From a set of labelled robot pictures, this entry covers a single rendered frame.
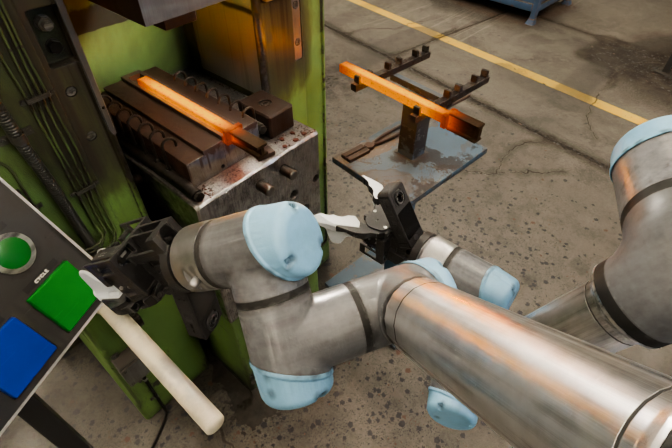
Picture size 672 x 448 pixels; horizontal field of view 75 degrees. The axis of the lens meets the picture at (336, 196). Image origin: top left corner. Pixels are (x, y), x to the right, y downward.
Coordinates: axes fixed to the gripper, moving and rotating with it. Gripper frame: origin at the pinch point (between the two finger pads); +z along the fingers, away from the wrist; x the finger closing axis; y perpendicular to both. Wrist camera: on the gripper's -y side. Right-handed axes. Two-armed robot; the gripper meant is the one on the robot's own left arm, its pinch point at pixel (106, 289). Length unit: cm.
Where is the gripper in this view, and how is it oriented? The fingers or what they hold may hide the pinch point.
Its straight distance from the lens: 69.2
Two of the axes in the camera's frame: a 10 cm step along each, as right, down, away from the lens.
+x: -2.7, 6.5, -7.1
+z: -8.3, 2.1, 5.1
